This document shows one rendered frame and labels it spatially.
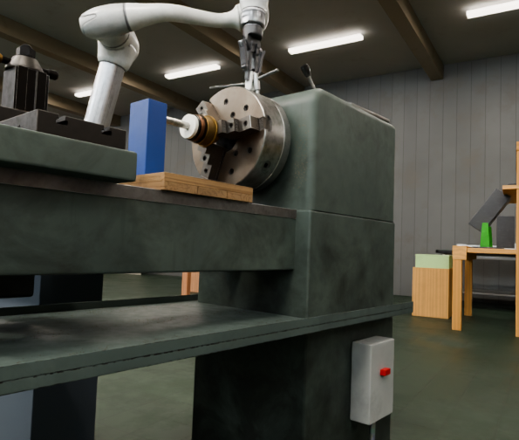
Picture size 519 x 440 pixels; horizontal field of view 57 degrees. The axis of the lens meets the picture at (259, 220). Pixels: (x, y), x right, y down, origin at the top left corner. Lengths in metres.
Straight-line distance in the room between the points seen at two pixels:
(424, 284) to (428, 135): 3.54
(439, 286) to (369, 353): 4.37
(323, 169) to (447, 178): 7.19
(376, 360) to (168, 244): 0.88
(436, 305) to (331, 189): 4.57
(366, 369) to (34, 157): 1.22
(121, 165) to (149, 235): 0.19
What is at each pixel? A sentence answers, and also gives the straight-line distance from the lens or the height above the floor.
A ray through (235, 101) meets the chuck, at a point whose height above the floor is 1.18.
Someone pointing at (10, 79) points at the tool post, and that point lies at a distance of 1.21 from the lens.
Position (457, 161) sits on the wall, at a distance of 8.65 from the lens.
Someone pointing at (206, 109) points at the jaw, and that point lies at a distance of 1.50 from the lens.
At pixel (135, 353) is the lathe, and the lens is 0.91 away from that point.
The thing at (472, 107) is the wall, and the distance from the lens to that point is 8.82.
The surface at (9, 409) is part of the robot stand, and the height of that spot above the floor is 0.19.
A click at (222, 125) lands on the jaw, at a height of 1.09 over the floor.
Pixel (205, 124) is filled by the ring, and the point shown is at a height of 1.09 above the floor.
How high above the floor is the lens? 0.75
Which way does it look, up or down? 3 degrees up
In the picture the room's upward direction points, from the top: 2 degrees clockwise
